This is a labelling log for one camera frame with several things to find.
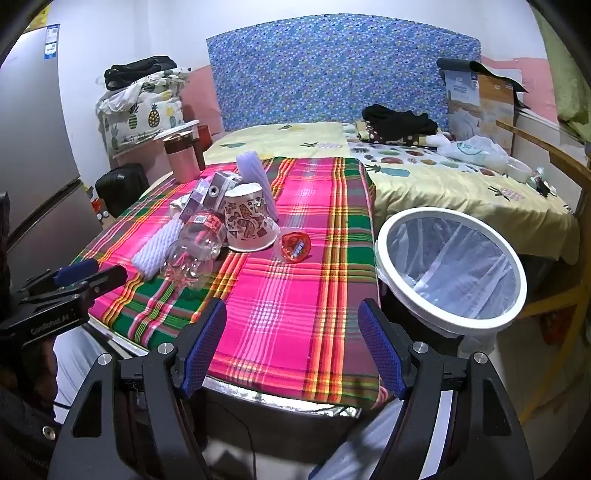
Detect wooden chair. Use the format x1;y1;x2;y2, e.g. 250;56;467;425
496;117;591;333

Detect white plastic bag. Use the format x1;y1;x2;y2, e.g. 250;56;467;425
436;136;509;169

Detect pink cabinet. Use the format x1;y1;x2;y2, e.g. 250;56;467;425
111;136;174;185

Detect plaid tablecloth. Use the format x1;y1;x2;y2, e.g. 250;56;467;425
71;157;389;411

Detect small dark items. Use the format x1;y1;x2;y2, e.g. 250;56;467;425
529;168;559;197

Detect small bottles on floor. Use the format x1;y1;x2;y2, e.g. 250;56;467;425
90;198;114;227

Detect green cloth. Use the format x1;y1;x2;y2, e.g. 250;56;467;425
531;9;591;134

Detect patterned paper cup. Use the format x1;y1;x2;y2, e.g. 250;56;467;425
224;182;281;252

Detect white trash bin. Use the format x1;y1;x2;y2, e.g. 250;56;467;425
374;208;527;358

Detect pineapple print bedding pile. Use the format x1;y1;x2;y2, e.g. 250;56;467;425
96;67;192;155

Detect red snack wrapper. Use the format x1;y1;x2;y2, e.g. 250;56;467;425
274;228;312;264

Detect black suitcase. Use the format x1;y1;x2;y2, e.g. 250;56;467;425
95;164;151;217

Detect pink tumbler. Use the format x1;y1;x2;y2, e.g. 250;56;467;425
164;131;201;183

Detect white bowl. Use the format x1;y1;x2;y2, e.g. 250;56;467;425
505;157;536;183

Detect cardboard box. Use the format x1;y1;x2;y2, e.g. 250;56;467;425
436;58;529;153

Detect black clothes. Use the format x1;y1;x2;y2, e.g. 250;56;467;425
360;104;439;144

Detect white foam net sleeve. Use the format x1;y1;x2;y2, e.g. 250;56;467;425
131;217;190;280

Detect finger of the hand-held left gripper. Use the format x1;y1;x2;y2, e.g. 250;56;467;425
21;265;129;310
18;258;100;294

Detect yellow pineapple bedsheet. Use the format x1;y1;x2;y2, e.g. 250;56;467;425
203;121;580;266

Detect fruit print cloth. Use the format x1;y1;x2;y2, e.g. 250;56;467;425
346;134;513;178

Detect clear plastic bottle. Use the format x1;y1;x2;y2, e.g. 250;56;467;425
161;210;229;289

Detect purple foam net sleeve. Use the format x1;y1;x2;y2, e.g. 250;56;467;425
235;150;278;217

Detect blue patterned headboard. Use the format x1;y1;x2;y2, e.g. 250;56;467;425
205;13;483;134

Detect silver refrigerator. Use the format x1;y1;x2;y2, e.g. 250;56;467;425
0;25;105;287

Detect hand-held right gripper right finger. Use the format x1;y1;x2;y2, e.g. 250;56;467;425
358;298;536;480

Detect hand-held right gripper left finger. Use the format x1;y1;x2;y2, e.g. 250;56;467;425
46;298;228;480

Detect black cable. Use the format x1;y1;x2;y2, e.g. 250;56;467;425
222;401;259;480

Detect black bag on pile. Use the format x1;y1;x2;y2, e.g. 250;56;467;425
104;55;178;90

